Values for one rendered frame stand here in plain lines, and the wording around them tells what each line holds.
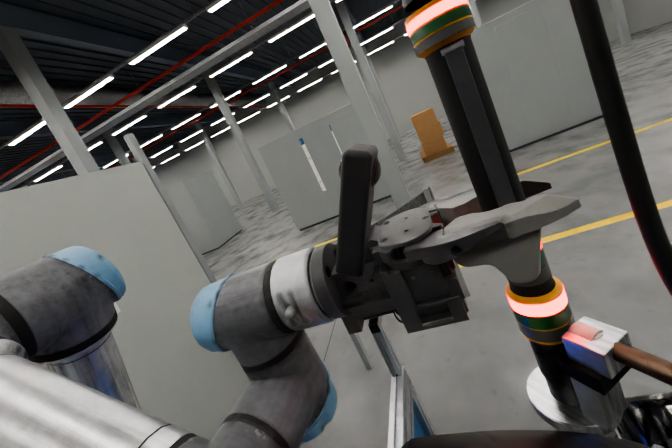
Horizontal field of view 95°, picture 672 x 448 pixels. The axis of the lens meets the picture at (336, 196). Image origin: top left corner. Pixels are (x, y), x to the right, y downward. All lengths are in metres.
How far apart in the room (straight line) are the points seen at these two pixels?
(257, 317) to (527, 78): 6.37
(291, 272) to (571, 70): 6.62
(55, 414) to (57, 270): 0.24
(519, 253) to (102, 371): 0.63
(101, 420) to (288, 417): 0.16
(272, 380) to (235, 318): 0.08
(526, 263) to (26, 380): 0.47
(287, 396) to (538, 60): 6.46
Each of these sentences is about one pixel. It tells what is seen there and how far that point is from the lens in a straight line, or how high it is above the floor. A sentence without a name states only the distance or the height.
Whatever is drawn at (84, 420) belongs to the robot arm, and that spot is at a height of 1.48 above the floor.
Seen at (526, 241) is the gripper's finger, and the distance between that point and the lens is 0.26.
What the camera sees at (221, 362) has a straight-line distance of 2.54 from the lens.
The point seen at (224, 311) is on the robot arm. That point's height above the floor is 1.50.
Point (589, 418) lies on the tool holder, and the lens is 0.38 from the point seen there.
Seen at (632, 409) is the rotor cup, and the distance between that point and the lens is 0.47.
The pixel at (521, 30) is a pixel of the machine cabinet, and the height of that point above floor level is 1.89.
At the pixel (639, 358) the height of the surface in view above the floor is 1.39.
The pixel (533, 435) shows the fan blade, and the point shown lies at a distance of 0.28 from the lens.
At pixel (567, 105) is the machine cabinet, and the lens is 6.78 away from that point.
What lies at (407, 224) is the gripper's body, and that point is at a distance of 0.28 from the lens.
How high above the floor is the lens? 1.61
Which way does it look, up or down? 10 degrees down
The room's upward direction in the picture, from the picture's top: 25 degrees counter-clockwise
